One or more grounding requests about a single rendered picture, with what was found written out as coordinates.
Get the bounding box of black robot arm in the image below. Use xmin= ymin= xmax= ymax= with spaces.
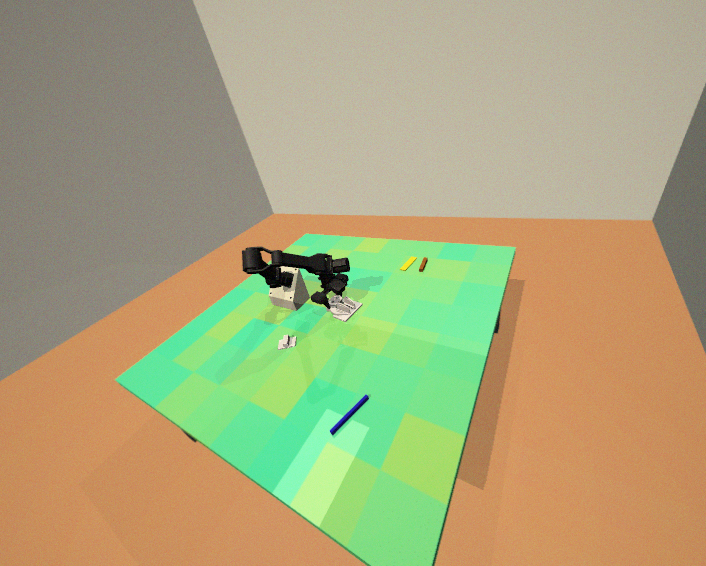
xmin=242 ymin=246 xmax=350 ymax=295

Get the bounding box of yellow flat bar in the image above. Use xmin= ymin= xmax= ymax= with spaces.
xmin=400 ymin=257 xmax=417 ymax=271

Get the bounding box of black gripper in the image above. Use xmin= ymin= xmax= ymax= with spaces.
xmin=311 ymin=273 xmax=349 ymax=309

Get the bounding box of dark blue bar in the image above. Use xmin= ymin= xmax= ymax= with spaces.
xmin=330 ymin=394 xmax=369 ymax=435

